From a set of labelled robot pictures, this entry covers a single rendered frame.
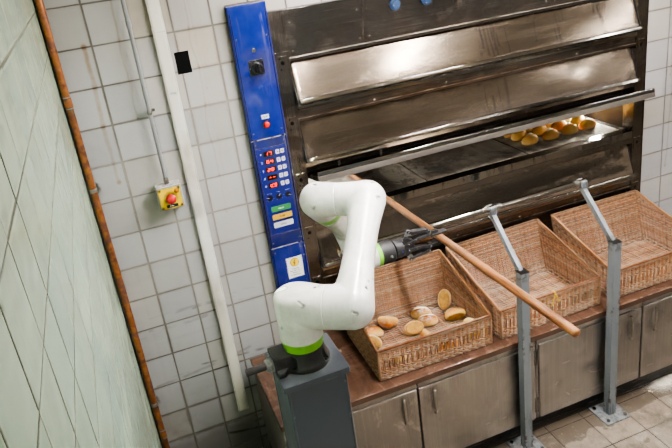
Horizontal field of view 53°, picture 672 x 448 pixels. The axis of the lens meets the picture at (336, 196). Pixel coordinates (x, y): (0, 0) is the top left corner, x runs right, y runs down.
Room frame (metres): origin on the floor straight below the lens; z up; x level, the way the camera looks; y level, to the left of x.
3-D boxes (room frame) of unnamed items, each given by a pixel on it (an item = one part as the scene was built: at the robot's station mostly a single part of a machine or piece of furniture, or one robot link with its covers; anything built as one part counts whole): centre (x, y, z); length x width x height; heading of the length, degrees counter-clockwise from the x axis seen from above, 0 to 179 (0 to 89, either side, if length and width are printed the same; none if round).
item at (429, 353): (2.65, -0.27, 0.72); 0.56 x 0.49 x 0.28; 107
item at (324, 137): (3.08, -0.74, 1.54); 1.79 x 0.11 x 0.19; 108
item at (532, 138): (3.67, -1.16, 1.21); 0.61 x 0.48 x 0.06; 18
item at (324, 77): (3.08, -0.74, 1.80); 1.79 x 0.11 x 0.19; 108
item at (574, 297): (2.82, -0.83, 0.72); 0.56 x 0.49 x 0.28; 108
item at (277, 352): (1.69, 0.21, 1.23); 0.26 x 0.15 x 0.06; 108
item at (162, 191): (2.58, 0.67, 1.46); 0.10 x 0.07 x 0.10; 108
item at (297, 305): (1.70, 0.14, 1.36); 0.16 x 0.13 x 0.19; 75
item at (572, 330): (2.46, -0.37, 1.20); 1.71 x 0.03 x 0.03; 19
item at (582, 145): (3.10, -0.74, 1.16); 1.80 x 0.06 x 0.04; 108
